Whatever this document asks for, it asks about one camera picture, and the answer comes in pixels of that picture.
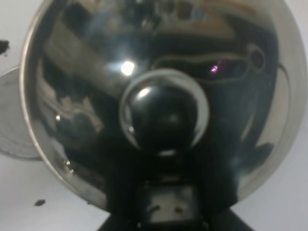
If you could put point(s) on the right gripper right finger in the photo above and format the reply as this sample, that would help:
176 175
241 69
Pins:
233 223

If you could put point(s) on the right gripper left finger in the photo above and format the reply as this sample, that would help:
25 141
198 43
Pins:
108 225

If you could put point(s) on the stainless steel teapot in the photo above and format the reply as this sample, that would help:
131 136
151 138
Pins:
164 113

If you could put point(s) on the front steel saucer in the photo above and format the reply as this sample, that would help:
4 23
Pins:
14 138

